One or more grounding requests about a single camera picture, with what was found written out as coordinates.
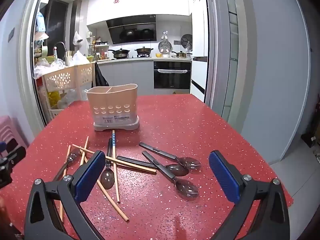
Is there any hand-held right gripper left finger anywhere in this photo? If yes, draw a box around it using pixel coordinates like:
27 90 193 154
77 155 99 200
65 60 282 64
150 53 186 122
24 150 107 240

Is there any blue patterned wooden chopstick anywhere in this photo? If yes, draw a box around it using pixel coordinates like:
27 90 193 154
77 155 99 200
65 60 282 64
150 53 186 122
112 129 121 204

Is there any black handled clear spoon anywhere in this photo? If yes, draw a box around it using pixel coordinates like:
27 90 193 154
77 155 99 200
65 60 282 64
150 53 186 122
100 138 115 190
117 155 190 177
142 151 200 200
52 148 80 182
139 142 202 169

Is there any clear plastic bag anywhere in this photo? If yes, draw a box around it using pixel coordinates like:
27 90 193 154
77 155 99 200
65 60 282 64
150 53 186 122
72 50 90 66

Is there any white hanging plastic bag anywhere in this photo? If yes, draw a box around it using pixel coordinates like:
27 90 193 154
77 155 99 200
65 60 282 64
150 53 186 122
72 31 83 46

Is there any kitchen faucet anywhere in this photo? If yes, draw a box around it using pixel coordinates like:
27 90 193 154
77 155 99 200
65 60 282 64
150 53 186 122
53 41 68 57

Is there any black wok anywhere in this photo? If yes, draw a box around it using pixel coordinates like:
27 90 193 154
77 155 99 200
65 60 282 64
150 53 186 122
108 48 131 59

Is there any round black hanging trivet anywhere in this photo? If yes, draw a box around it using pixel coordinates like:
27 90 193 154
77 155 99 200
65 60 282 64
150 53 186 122
180 33 193 49

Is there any beige plastic utensil holder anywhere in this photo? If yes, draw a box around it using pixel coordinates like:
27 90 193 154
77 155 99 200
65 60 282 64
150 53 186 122
86 83 140 132

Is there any pink plastic stool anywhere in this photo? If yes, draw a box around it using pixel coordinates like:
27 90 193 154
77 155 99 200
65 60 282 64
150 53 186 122
0 115 28 151

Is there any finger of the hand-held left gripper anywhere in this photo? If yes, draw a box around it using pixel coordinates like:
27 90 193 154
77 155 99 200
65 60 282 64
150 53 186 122
7 146 27 167

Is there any black built-in oven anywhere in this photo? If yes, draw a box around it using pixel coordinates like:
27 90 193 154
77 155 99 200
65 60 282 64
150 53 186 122
153 61 192 90

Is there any gold cooking pot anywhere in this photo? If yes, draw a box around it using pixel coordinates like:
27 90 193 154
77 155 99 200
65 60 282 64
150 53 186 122
171 51 193 59

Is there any beige perforated basket rack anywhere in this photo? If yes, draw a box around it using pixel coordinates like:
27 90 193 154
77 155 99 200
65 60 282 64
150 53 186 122
41 62 96 119

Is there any black cloth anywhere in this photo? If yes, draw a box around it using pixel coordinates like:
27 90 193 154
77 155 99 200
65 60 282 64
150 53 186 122
94 62 110 88

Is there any white refrigerator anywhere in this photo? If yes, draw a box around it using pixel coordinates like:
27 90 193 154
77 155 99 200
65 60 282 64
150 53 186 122
188 0 210 103

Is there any wok with glass lid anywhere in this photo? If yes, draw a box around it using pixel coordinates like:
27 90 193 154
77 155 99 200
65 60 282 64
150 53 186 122
134 46 154 55

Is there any round hanging steamer rack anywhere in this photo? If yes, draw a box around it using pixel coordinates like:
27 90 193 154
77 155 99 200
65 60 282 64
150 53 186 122
158 40 173 53

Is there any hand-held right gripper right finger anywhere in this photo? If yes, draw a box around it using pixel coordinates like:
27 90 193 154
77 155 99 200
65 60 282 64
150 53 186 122
209 150 290 240

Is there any black range hood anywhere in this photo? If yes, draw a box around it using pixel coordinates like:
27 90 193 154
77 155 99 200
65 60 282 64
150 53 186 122
106 15 157 44

